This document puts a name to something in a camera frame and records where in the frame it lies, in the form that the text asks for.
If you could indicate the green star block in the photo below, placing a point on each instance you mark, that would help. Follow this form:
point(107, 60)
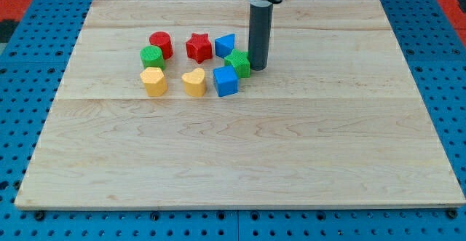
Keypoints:
point(240, 62)

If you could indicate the blue triangle block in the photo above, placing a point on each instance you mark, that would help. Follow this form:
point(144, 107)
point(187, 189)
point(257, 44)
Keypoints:
point(224, 45)

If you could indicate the red star block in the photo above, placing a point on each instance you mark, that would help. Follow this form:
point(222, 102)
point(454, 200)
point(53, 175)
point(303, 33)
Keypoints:
point(199, 47)

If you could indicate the blue cube block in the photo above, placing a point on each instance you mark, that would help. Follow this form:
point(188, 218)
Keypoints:
point(226, 81)

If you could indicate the yellow heart block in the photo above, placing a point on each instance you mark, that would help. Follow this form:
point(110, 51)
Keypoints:
point(194, 82)

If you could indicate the yellow pentagon block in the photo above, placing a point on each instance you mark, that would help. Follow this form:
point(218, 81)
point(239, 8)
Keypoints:
point(154, 81)

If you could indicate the green cylinder block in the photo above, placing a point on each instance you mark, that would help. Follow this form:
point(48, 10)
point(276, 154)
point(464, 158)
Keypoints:
point(152, 56)

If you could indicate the red cylinder block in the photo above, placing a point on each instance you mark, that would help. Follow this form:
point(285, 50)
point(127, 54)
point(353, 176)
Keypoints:
point(162, 40)

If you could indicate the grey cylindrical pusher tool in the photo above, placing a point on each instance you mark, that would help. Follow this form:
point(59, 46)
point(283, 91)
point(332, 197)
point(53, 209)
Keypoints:
point(260, 23)

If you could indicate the light wooden board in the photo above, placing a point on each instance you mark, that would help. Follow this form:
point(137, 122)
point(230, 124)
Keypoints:
point(335, 121)

